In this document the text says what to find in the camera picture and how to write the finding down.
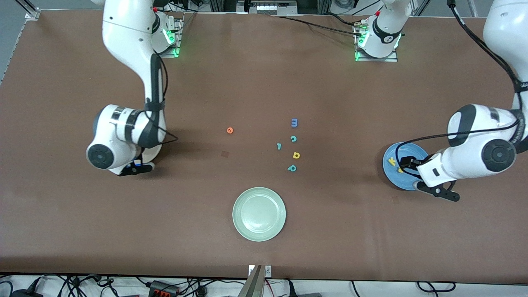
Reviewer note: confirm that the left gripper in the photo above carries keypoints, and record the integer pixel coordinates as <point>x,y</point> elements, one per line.
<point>409,163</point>

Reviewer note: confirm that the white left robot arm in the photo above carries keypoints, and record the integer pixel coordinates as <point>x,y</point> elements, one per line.
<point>474,156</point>

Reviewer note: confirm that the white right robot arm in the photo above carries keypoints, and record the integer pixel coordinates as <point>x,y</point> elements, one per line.
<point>128,37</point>

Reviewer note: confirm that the blue plate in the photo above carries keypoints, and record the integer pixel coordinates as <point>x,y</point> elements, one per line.
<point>392,177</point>

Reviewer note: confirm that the yellow letter d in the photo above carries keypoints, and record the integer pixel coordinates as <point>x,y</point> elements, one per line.
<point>298,156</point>

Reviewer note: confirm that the pale green plate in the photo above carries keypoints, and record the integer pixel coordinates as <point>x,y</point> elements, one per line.
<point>259,214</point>

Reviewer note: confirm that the black power strip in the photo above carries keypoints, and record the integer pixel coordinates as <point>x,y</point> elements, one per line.
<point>163,288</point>

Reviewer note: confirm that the brown table cover mat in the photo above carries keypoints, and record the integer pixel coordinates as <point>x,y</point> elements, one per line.
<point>288,82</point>

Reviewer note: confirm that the aluminium profile bar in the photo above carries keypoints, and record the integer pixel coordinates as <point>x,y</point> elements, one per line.
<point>253,284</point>

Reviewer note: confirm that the grey control device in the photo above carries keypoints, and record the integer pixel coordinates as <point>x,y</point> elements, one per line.
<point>268,8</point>

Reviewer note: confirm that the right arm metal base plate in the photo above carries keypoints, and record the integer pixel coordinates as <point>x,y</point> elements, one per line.
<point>169,55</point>

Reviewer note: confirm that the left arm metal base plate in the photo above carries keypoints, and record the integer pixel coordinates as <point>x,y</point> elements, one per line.
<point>375,60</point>

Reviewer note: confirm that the white metal bracket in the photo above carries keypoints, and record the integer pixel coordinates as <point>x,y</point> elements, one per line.
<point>268,271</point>

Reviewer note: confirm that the aluminium frame post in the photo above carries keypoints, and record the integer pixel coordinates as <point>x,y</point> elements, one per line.
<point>31,10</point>

